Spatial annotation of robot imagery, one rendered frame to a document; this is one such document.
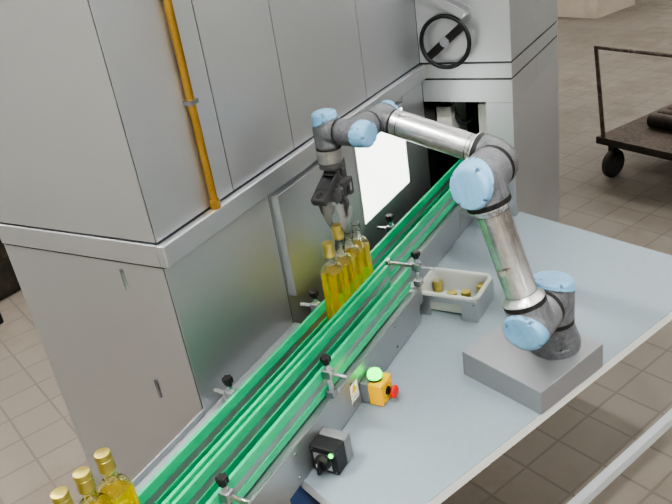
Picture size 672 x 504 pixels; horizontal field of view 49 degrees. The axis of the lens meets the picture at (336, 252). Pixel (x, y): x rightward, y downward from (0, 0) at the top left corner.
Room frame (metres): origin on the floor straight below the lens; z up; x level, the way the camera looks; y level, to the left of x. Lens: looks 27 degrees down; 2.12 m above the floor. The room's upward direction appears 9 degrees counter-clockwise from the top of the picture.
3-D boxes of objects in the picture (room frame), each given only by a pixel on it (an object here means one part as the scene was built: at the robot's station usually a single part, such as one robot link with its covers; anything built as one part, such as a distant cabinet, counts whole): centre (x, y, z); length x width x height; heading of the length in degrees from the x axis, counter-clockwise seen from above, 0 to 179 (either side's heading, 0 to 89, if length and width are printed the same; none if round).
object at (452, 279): (2.19, -0.38, 0.80); 0.22 x 0.17 x 0.09; 57
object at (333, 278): (1.98, 0.02, 0.99); 0.06 x 0.06 x 0.21; 58
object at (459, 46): (2.91, -0.55, 1.49); 0.21 x 0.05 x 0.21; 57
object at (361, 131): (1.99, -0.11, 1.48); 0.11 x 0.11 x 0.08; 48
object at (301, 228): (2.40, -0.09, 1.15); 0.90 x 0.03 x 0.34; 147
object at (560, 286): (1.75, -0.57, 1.00); 0.13 x 0.12 x 0.14; 138
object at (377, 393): (1.74, -0.06, 0.79); 0.07 x 0.07 x 0.07; 57
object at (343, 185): (2.05, -0.03, 1.32); 0.09 x 0.08 x 0.12; 148
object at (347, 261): (2.03, -0.01, 0.99); 0.06 x 0.06 x 0.21; 58
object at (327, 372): (1.61, 0.05, 0.94); 0.07 x 0.04 x 0.13; 57
